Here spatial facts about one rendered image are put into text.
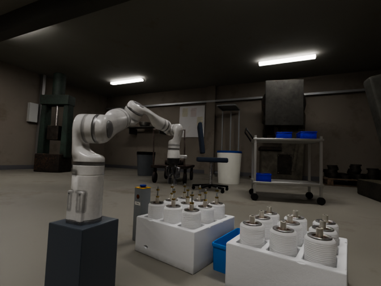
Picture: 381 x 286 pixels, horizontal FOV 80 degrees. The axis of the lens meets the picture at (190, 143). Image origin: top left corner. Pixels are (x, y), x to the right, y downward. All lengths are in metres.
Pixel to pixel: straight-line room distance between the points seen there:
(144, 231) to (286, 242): 0.70
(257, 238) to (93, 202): 0.60
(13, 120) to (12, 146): 0.72
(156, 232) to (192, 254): 0.23
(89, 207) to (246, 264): 0.59
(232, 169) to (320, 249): 3.88
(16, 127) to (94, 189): 7.41
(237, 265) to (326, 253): 0.31
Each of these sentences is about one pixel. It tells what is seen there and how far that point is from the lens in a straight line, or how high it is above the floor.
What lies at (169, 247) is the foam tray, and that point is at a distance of 1.18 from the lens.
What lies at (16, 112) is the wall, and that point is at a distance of 8.14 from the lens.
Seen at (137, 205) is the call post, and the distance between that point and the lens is 1.44.
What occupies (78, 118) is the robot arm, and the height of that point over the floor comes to 0.61.
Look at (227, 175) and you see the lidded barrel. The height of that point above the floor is 0.17.
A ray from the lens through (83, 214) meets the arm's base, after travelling 0.76.
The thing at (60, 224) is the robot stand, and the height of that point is 0.30.
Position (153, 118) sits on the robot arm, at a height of 0.70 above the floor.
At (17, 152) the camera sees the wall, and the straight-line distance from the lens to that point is 8.12.
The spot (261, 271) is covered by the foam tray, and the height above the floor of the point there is 0.11.
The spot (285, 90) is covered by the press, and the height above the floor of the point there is 2.20.
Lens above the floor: 0.50
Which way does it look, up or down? 4 degrees up
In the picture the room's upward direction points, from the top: 2 degrees clockwise
